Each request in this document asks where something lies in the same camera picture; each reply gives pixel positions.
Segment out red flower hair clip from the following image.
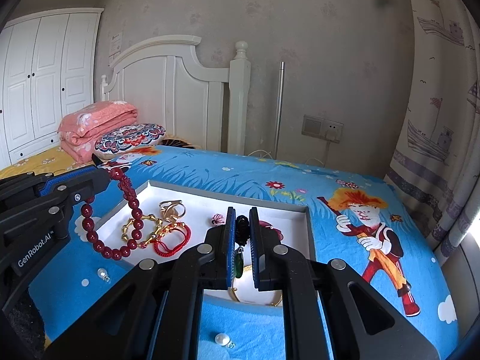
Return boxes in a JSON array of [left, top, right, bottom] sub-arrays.
[[259, 220, 284, 242]]

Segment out pale jade pendant pink knot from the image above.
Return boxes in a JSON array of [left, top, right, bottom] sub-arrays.
[[211, 214, 225, 226]]

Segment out green pendant black cord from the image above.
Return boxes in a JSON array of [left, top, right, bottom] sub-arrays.
[[233, 214, 251, 280]]

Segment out dark red bead bracelet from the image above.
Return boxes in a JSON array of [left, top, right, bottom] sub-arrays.
[[79, 166, 145, 261]]

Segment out black flower brooch gold clip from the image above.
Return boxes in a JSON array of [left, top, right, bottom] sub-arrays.
[[159, 200, 186, 223]]

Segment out gold bamboo link bracelet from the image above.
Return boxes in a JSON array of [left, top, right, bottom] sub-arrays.
[[120, 214, 178, 251]]

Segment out gold bangle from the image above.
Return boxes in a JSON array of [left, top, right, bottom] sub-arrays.
[[229, 265, 282, 307]]

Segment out red braided cord bracelet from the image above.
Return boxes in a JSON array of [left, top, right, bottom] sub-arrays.
[[152, 222, 192, 259]]

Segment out white pearl earring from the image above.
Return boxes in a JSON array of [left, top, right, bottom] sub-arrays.
[[214, 332, 235, 349], [97, 268, 111, 283]]

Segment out yellow floral bed sheet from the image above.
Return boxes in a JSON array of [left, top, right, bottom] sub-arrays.
[[0, 146, 93, 179]]

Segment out pink folded blanket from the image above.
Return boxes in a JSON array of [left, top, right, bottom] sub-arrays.
[[57, 101, 137, 164]]

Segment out patterned round cushion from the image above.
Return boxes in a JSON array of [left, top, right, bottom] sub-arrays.
[[94, 124, 166, 159]]

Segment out grey shallow tray box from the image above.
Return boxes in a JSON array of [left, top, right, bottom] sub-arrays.
[[96, 180, 315, 303]]

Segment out white bed headboard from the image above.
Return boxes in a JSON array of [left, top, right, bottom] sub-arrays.
[[100, 35, 251, 155]]

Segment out blue cartoon tablecloth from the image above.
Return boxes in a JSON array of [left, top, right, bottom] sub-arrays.
[[29, 147, 459, 359]]

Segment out white wardrobe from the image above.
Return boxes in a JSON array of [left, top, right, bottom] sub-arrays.
[[0, 7, 103, 167]]

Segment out silver metal pole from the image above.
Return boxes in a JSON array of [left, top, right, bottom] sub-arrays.
[[272, 60, 286, 158]]

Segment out ship print curtain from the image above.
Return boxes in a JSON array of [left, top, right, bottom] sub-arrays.
[[385, 0, 479, 263]]

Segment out wall socket with plug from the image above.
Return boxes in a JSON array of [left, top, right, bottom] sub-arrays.
[[301, 115, 343, 143]]

